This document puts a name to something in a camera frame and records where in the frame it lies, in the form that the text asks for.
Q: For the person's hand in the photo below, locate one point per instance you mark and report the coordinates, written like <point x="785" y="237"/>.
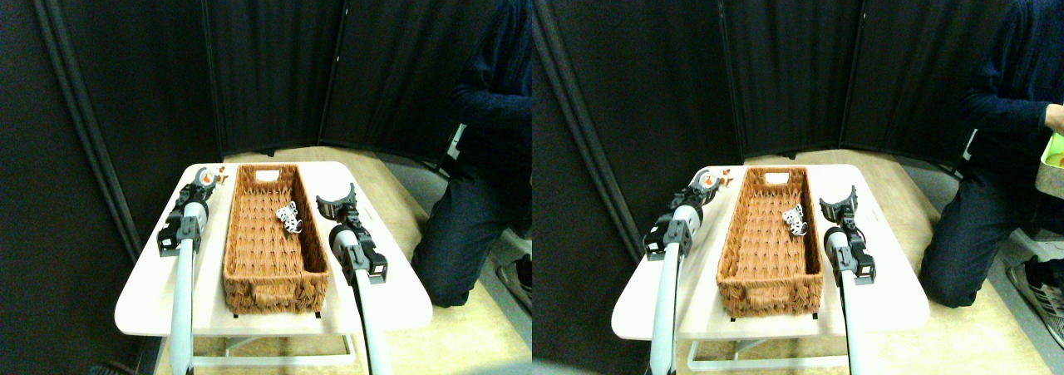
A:
<point x="1056" y="119"/>

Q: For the low white table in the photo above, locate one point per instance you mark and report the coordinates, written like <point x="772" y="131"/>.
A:
<point x="413" y="296"/>
<point x="910" y="300"/>

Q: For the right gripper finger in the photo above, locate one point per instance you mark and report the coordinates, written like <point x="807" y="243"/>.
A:
<point x="329" y="210"/>
<point x="851" y="204"/>
<point x="830" y="212"/>
<point x="352" y="202"/>

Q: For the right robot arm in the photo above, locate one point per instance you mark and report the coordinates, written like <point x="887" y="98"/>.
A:
<point x="849" y="325"/>
<point x="366" y="325"/>

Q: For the black curtain stand pole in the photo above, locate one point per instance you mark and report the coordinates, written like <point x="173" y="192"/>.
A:
<point x="594" y="134"/>
<point x="96" y="134"/>

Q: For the white shelf unit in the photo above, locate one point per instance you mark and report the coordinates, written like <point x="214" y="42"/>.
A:
<point x="1039" y="240"/>
<point x="455" y="142"/>

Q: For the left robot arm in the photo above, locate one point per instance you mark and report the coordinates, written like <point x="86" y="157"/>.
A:
<point x="185" y="325"/>
<point x="672" y="325"/>

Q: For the person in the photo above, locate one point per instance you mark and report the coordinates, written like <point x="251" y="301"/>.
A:
<point x="981" y="225"/>
<point x="474" y="225"/>

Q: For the orange and white toy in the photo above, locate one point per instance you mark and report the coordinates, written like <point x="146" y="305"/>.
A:
<point x="726" y="178"/>
<point x="222" y="175"/>

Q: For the brown wicker basket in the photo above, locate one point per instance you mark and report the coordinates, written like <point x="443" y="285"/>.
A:
<point x="769" y="271"/>
<point x="274" y="267"/>

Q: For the white spotted dog toy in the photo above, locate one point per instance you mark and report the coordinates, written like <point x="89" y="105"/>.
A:
<point x="795" y="221"/>
<point x="288" y="219"/>

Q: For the green and beige box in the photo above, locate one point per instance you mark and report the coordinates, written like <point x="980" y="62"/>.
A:
<point x="1052" y="180"/>

